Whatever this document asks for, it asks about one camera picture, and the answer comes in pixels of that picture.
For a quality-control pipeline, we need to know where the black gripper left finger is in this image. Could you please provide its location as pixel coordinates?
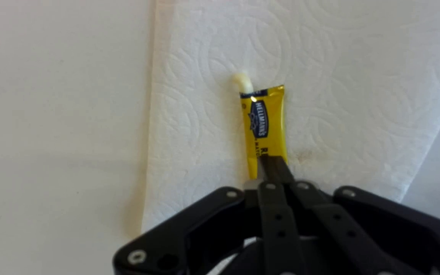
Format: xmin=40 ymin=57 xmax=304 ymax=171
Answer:
xmin=113 ymin=186 xmax=260 ymax=275

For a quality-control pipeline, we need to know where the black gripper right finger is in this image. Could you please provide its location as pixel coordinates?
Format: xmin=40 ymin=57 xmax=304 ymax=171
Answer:
xmin=260 ymin=156 xmax=440 ymax=275

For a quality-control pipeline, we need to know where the yellow mayonnaise sachet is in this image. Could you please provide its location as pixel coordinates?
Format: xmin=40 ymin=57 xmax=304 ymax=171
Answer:
xmin=240 ymin=86 xmax=287 ymax=179

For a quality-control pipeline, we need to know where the white paper towel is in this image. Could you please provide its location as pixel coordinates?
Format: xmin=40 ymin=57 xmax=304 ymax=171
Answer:
xmin=142 ymin=0 xmax=440 ymax=228

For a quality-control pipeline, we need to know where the white mayonnaise blob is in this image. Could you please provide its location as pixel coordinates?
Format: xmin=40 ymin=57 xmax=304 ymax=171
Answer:
xmin=232 ymin=73 xmax=254 ymax=93

